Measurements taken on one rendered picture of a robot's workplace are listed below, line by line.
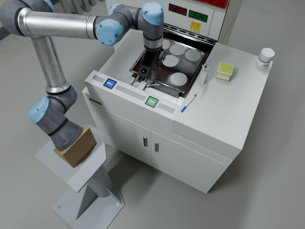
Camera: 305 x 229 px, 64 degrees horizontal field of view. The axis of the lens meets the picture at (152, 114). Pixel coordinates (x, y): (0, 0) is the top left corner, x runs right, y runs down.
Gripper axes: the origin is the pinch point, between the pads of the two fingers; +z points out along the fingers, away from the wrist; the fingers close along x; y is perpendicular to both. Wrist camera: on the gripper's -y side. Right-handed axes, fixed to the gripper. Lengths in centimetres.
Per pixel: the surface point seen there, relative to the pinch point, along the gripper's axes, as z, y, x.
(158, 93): 27.6, 12.4, 1.6
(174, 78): 25.6, 25.4, -2.1
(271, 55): 10, 52, -46
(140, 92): 19.6, 3.2, 8.1
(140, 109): 23.5, -4.0, 4.1
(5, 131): 116, -34, 136
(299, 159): 115, 63, -113
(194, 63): 25.6, 41.7, -8.7
